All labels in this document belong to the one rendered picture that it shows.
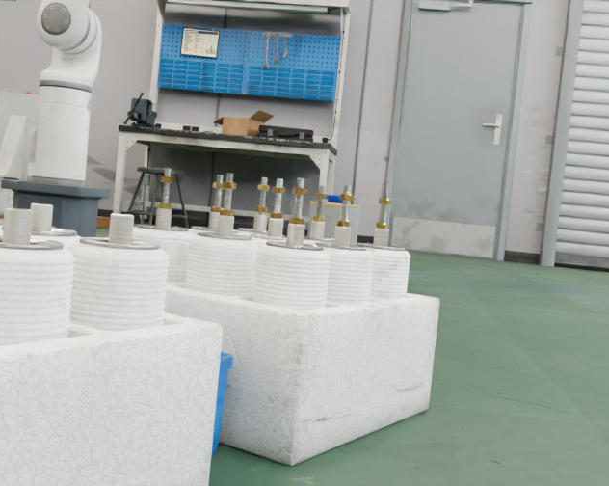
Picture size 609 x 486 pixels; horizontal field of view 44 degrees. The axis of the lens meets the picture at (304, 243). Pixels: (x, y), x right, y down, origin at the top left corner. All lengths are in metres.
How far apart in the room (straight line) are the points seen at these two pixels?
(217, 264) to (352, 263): 0.18
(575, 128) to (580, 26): 0.79
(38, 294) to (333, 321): 0.41
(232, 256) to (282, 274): 0.10
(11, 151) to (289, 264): 3.92
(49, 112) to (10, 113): 3.49
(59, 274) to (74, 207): 0.75
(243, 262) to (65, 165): 0.50
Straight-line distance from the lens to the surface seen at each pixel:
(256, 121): 6.02
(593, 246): 6.38
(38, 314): 0.64
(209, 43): 6.43
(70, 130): 1.41
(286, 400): 0.91
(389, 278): 1.14
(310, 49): 6.29
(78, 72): 1.43
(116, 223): 0.74
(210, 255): 1.00
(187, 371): 0.74
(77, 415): 0.65
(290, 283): 0.93
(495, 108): 6.34
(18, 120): 4.86
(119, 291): 0.71
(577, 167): 6.36
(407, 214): 6.23
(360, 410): 1.04
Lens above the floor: 0.31
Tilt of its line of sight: 3 degrees down
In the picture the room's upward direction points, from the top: 6 degrees clockwise
